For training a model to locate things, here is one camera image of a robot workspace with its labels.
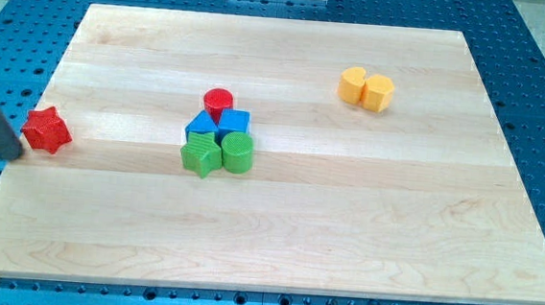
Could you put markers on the yellow hexagon block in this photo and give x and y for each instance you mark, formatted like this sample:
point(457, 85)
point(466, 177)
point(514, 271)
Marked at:
point(377, 93)

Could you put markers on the light wooden board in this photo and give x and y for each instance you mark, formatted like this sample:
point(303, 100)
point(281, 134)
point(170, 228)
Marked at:
point(421, 201)

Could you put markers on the red star block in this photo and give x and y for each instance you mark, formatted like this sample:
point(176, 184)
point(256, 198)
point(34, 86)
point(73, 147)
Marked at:
point(46, 130)

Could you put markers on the green star block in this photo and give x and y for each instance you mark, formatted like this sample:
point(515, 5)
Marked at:
point(201, 154)

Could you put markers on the green cylinder block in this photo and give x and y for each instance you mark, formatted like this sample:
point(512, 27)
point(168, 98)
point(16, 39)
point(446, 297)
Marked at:
point(237, 148)

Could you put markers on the blue triangular block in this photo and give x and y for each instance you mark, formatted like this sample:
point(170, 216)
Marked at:
point(202, 124)

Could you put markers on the blue cube block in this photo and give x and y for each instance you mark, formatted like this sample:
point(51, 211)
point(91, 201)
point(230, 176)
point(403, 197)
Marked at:
point(233, 120)

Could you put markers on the red cylinder block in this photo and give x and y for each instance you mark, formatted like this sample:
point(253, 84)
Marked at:
point(215, 101)

